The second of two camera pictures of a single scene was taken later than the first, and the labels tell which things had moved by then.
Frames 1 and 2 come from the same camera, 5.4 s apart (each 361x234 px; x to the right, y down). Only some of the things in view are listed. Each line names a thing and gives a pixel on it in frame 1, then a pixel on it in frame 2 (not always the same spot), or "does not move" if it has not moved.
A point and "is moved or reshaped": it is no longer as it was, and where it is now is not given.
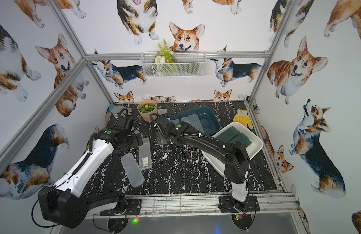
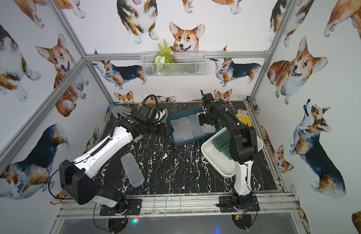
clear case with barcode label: [145, 157] → [208, 128]
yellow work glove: [242, 117] does not move
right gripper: [161, 134] → [202, 120]
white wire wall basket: [185, 64] does not move
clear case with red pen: [185, 119] is moved or reshaped
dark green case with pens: [229, 134] does not move
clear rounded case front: [132, 170] does not move
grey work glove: [115, 109] does not move
